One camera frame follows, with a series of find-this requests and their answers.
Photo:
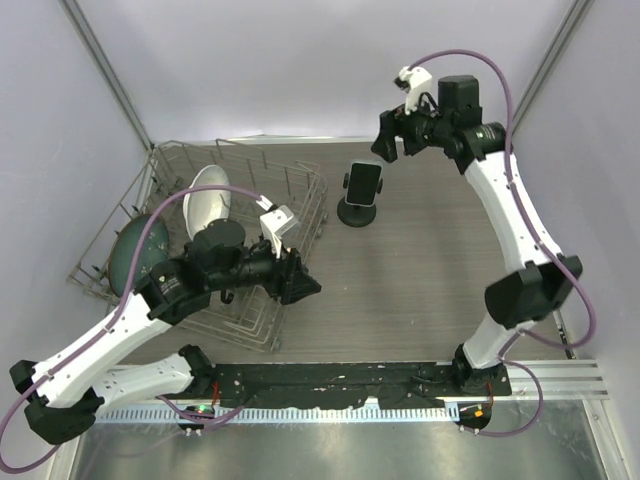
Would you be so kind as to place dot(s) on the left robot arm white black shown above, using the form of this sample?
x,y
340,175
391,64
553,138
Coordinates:
x,y
67,392

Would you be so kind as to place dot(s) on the black smartphone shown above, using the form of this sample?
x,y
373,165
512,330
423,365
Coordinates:
x,y
362,183

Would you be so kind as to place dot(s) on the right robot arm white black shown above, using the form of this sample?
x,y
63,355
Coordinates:
x,y
538,274

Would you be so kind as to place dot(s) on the white slotted cable duct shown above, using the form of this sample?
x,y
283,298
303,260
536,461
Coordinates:
x,y
370,412

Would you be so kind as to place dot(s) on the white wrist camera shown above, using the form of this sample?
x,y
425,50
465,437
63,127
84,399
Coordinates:
x,y
275,222
414,82

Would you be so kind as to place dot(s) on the black phone stand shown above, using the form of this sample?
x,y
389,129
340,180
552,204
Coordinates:
x,y
354,216

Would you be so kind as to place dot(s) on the white plate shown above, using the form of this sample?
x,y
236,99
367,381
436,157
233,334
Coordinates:
x,y
203,207

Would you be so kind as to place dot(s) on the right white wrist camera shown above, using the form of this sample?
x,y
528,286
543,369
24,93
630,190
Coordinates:
x,y
414,82

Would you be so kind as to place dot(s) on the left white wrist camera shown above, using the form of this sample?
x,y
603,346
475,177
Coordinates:
x,y
275,222

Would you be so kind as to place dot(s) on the grey wire dish rack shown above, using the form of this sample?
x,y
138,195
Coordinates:
x,y
252,320

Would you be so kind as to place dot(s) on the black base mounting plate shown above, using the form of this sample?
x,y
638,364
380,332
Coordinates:
x,y
337,386

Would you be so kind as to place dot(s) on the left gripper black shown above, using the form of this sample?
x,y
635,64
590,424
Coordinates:
x,y
290,280

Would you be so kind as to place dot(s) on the dark grey mug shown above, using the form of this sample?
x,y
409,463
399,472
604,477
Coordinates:
x,y
227,296

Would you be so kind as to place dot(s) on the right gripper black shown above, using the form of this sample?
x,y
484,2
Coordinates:
x,y
394,124

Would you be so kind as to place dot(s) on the teal plate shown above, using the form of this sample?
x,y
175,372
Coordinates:
x,y
155,250

